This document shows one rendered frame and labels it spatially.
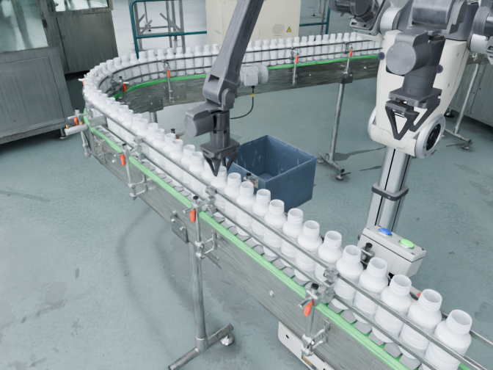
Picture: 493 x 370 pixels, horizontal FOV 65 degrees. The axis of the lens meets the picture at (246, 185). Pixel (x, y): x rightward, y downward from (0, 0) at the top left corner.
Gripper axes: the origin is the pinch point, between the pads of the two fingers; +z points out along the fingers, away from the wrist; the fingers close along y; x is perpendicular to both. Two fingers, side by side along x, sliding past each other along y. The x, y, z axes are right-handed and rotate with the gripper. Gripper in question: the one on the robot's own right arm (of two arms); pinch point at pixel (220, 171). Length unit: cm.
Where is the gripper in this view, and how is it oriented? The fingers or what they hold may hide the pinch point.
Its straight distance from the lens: 116.1
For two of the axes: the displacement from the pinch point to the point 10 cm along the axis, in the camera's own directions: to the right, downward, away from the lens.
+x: 6.6, 4.2, -6.3
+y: -7.5, 3.4, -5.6
